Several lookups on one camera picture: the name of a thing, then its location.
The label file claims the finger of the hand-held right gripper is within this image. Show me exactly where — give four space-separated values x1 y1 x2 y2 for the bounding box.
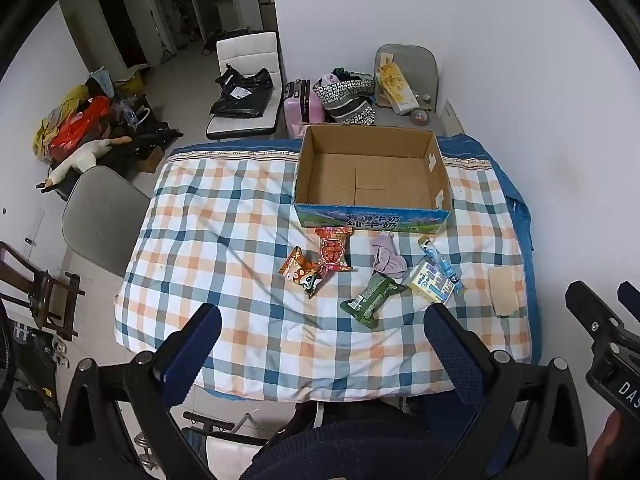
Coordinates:
617 280 640 322
565 280 622 357

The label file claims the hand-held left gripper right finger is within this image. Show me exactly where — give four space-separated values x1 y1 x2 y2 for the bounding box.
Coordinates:
424 304 590 480

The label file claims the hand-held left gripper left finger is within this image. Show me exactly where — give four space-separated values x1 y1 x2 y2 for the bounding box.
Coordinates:
56 302 223 480

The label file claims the small white carton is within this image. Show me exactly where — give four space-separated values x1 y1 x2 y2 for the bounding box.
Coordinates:
407 255 454 305

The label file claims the long blue packet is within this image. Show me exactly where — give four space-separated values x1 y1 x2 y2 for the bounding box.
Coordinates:
417 235 466 297

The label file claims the green snack packet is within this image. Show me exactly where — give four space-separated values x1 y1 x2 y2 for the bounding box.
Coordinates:
339 270 407 330

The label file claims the pink purple cloth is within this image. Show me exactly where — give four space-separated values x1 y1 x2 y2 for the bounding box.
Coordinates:
370 232 410 281

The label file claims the orange snack packet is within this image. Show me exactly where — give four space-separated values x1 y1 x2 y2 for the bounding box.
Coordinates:
278 245 329 300

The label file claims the red snack packet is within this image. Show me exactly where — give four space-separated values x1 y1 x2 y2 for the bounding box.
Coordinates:
314 226 355 272

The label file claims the cardboard box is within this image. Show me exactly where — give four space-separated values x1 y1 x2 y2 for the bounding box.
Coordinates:
293 123 454 234

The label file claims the person's right hand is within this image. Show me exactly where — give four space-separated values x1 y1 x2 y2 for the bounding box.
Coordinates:
588 409 625 480

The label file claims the beige cloth patch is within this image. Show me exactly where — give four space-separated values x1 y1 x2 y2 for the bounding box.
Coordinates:
488 265 526 317

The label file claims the plaid blanket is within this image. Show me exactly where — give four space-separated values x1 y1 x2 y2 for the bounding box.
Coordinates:
113 147 534 404

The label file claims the person's dark clothing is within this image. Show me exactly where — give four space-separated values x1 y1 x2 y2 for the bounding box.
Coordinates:
239 399 507 480

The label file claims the dark wooden chair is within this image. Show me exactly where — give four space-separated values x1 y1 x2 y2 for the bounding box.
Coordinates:
0 240 86 339

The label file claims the grey shell chair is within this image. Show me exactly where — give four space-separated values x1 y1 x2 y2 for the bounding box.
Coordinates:
61 164 154 279

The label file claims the dark equipment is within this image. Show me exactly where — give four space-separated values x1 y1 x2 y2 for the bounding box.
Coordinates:
0 299 67 442

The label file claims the small brown box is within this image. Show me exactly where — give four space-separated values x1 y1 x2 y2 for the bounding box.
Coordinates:
135 145 166 174

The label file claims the white goose plush toy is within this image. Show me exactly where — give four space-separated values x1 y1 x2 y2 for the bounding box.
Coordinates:
35 135 134 192

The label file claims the white flat panel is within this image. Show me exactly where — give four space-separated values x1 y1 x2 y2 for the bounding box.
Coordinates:
442 98 469 137

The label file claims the red plastic bag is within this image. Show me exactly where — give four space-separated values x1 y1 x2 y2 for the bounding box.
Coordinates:
48 95 112 161

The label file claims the black plastic bag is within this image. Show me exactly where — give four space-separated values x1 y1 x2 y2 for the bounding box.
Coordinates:
209 63 275 120

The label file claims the pink suitcase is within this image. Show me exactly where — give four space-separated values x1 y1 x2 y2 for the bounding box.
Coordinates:
283 78 327 140

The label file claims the yellow plastic bag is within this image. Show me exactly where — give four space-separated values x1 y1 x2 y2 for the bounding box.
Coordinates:
32 84 91 156

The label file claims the yellow snack box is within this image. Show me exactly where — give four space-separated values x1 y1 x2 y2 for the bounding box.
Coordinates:
374 52 420 116

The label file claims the black white patterned bag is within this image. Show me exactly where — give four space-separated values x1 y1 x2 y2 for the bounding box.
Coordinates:
312 72 377 127

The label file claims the grey chair with armrest back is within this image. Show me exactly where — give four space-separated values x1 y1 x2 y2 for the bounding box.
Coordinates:
373 43 440 126

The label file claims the white padded chair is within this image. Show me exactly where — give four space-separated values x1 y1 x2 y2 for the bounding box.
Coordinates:
205 31 282 142

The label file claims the black frame stool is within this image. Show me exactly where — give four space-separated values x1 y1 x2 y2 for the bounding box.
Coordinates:
180 402 326 480

